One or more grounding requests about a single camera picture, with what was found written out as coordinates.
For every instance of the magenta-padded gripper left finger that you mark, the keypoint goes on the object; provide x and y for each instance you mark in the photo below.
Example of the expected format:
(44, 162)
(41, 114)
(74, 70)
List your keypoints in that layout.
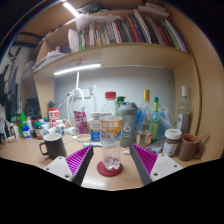
(58, 166)

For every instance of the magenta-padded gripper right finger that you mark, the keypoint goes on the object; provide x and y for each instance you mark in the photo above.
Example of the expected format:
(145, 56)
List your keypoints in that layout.
(165, 166)

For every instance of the black mug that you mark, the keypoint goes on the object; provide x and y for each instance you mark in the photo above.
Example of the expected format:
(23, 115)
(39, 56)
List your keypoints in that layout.
(55, 145)

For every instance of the brown jar with white lid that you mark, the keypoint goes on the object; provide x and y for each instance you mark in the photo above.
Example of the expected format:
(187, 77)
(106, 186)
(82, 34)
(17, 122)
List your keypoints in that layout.
(172, 141)

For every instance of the brown ceramic mug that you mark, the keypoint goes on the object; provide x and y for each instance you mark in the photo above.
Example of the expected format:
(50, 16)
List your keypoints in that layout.
(188, 147)

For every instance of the small white bowl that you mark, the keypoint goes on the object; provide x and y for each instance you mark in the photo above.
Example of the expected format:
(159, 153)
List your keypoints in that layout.
(83, 137)

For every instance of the pale blue hairbrush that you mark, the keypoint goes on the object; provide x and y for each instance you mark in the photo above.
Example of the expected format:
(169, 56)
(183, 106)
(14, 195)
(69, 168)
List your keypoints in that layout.
(91, 144)

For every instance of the flat round red coaster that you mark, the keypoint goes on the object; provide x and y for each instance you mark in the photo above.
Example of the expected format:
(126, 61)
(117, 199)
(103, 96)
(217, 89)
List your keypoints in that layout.
(104, 171)

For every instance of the green-capped glass bottle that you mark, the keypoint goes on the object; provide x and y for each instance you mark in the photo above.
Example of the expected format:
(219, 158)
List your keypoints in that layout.
(155, 120)

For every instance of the white bottle with blue cap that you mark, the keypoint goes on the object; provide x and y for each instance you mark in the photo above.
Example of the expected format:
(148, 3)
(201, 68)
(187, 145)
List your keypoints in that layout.
(26, 132)

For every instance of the clear blue plastic bag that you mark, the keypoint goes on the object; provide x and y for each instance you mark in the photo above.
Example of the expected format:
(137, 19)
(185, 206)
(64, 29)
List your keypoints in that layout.
(165, 116)

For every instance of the magenta pouch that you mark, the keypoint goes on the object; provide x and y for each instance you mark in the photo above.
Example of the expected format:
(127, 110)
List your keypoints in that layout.
(81, 121)

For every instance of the white and blue carton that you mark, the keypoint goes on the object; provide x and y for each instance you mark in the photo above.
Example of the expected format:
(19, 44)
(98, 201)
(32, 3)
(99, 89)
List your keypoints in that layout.
(94, 128)

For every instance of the red and white can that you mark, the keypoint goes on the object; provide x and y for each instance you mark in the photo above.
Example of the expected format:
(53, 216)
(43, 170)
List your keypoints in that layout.
(53, 114)

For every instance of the grey shaker bottle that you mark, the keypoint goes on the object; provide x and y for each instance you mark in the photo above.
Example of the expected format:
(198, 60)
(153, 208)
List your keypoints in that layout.
(128, 125)

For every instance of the tall clear glass bottle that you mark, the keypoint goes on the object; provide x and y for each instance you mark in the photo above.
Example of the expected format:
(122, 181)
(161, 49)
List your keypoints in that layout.
(183, 113)

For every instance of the green canister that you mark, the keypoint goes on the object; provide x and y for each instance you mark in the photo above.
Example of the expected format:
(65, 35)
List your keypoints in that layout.
(20, 121)

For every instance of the yellow-capped glass bottle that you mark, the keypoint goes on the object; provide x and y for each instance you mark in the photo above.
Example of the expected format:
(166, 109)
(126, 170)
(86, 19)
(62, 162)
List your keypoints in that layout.
(146, 96)

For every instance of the white power strip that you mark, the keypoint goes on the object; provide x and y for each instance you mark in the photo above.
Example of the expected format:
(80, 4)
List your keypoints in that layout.
(83, 93)

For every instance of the hanging dark clothes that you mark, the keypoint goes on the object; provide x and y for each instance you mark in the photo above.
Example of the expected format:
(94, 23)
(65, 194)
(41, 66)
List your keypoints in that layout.
(11, 86)

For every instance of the white bar desk lamp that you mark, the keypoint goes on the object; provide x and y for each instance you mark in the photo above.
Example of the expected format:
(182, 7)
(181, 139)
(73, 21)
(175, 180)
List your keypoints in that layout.
(77, 69)

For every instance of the wooden shelf unit with books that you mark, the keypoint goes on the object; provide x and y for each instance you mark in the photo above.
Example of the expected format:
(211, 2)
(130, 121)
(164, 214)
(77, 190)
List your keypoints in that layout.
(126, 53)

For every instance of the ceiling tube light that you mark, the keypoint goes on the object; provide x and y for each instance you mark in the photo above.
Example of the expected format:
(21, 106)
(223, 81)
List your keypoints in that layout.
(71, 9)

